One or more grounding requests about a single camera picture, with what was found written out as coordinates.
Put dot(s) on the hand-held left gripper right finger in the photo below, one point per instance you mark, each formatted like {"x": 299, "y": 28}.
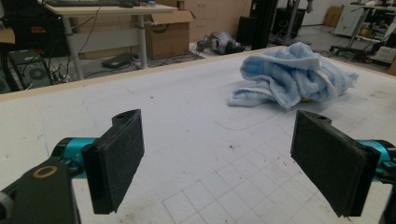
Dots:
{"x": 333, "y": 165}

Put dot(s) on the black metal frame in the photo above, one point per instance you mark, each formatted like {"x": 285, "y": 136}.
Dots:
{"x": 264, "y": 21}

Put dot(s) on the brown cardboard box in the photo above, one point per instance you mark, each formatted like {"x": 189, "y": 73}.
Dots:
{"x": 168, "y": 37}

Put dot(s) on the flat black device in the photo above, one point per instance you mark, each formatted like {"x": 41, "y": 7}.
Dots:
{"x": 118, "y": 60}

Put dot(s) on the black computer tower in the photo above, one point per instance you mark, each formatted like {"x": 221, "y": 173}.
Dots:
{"x": 3, "y": 82}
{"x": 31, "y": 70}

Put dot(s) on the white desk with metal legs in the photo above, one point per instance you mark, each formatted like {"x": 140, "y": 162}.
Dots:
{"x": 106, "y": 11}

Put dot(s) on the black cabinet with red label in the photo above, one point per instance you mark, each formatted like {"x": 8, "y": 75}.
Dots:
{"x": 34, "y": 31}

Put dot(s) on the grey helmet-shaped device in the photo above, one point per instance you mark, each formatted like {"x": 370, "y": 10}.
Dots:
{"x": 222, "y": 42}

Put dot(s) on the white foam mat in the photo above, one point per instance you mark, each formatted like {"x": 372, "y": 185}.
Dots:
{"x": 186, "y": 109}

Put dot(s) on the light blue striped towel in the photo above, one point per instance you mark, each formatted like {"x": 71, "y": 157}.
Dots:
{"x": 289, "y": 71}

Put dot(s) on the white work desk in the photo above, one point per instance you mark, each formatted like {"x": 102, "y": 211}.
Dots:
{"x": 369, "y": 18}

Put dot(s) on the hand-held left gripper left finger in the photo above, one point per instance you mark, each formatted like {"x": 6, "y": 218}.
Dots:
{"x": 113, "y": 168}

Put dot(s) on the black floor speaker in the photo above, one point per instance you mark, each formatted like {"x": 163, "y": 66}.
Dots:
{"x": 246, "y": 31}

